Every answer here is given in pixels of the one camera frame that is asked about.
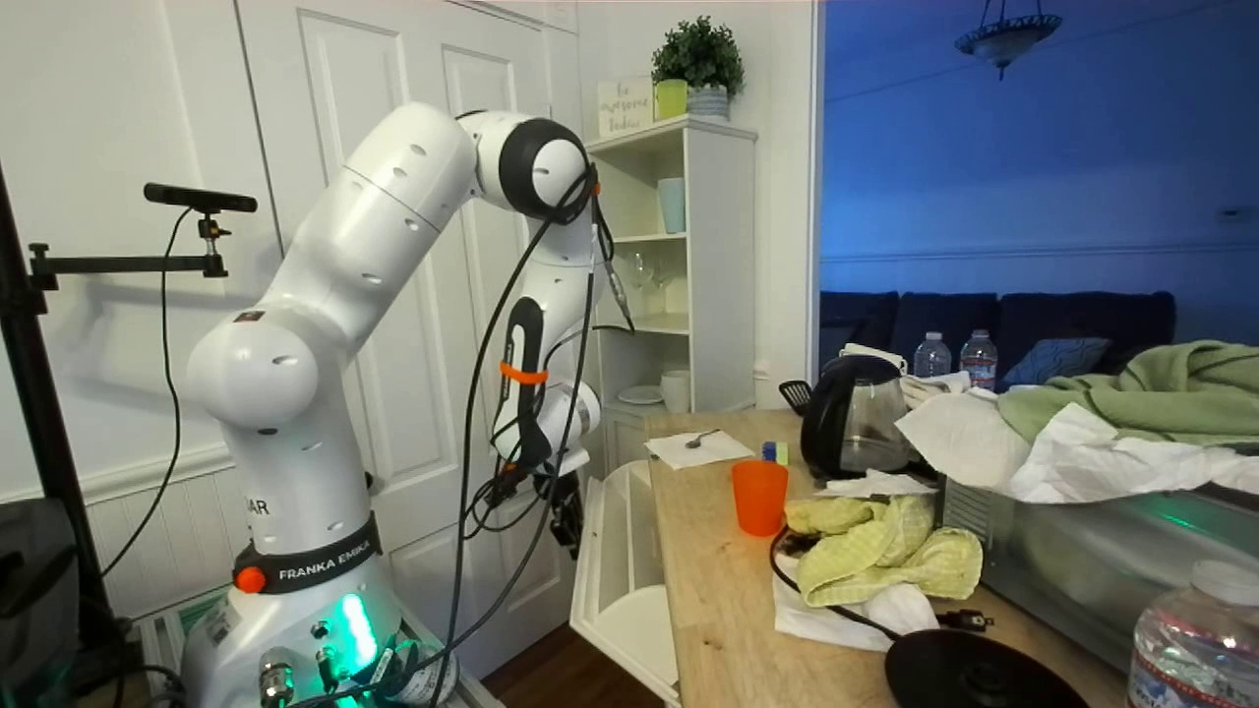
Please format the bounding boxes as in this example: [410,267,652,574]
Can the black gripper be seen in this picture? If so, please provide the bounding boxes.
[534,465,590,560]

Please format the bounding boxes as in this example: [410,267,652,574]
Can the large white drawer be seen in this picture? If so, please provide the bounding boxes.
[568,456,685,708]

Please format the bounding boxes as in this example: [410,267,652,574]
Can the white dresser with wood top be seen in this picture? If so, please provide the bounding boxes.
[644,406,1132,708]

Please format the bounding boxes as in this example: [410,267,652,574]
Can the white paper sheet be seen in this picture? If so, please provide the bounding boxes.
[641,425,759,474]

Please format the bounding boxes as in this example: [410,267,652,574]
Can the stacked white bowls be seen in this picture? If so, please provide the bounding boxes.
[609,372,692,419]

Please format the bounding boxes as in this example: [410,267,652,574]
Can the white panelled door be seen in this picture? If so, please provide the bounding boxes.
[169,0,593,682]

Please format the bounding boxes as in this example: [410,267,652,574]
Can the orange plastic cup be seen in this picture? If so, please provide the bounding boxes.
[727,456,796,539]

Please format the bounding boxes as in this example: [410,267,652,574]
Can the clear glassware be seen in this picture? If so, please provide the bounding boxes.
[614,250,692,328]

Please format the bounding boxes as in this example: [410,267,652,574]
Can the white cloth under towel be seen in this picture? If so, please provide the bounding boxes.
[766,574,943,654]

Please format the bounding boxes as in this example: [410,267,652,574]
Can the black electric kettle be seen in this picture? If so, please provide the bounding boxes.
[796,351,923,486]

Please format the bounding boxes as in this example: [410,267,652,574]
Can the white shelf unit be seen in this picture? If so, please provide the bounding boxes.
[581,113,763,486]

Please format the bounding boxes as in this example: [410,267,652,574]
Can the yellow-green towel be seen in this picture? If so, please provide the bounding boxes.
[783,488,986,612]

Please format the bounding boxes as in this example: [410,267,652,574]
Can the pale blue cup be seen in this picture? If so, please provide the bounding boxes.
[652,174,690,242]

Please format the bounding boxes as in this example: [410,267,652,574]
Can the clear water bottle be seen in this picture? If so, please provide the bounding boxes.
[955,328,1002,395]
[910,328,955,381]

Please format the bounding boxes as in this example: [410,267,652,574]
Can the white sign board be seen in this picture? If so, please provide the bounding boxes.
[593,77,656,142]

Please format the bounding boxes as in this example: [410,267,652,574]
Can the black round pan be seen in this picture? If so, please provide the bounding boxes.
[880,625,1092,708]

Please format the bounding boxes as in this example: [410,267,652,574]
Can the light green pot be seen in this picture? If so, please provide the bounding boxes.
[650,77,692,128]

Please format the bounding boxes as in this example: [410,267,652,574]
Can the white crumpled cloth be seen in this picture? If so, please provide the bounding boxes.
[894,387,1259,509]

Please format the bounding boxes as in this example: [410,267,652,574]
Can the green potted plant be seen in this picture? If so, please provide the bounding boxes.
[650,12,746,124]

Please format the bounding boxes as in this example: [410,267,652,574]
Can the blue pillow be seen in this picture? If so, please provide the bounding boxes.
[999,335,1113,395]

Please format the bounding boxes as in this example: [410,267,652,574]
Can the dark blue sofa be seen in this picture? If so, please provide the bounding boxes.
[817,286,1179,399]

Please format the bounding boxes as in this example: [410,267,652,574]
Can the black tripod stand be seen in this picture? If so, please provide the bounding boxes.
[0,170,231,685]

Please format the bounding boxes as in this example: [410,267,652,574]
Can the black bag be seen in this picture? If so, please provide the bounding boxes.
[0,495,85,699]

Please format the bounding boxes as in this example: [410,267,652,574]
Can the green blanket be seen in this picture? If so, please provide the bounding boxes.
[995,335,1259,449]

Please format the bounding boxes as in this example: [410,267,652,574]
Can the hanging ceiling lamp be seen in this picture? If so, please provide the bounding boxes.
[953,0,1066,79]

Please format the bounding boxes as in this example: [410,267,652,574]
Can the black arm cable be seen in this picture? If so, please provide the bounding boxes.
[424,163,641,708]

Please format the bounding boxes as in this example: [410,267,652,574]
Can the thin black camera cable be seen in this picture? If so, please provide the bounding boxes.
[97,209,199,584]

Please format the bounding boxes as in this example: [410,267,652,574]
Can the black camera on stand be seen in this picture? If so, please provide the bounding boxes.
[139,180,262,221]

